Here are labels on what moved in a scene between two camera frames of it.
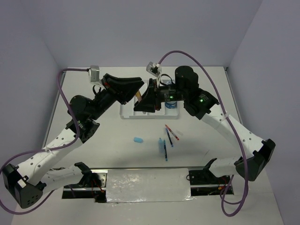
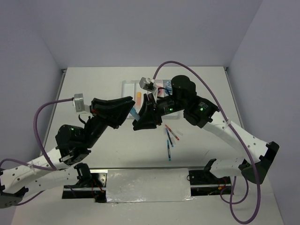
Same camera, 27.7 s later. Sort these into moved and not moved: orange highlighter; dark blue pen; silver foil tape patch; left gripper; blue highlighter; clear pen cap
Moved: blue highlighter; left gripper
Not moved: clear pen cap; dark blue pen; orange highlighter; silver foil tape patch
